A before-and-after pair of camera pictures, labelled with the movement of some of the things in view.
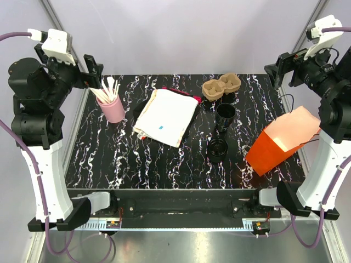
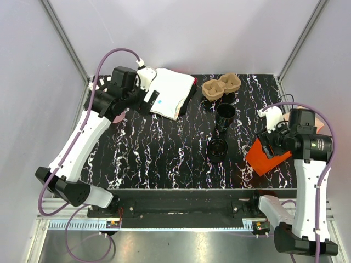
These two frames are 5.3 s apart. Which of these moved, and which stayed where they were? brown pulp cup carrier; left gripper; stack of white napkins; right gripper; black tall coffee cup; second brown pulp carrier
Moved: right gripper; left gripper; stack of white napkins
Stayed: second brown pulp carrier; black tall coffee cup; brown pulp cup carrier
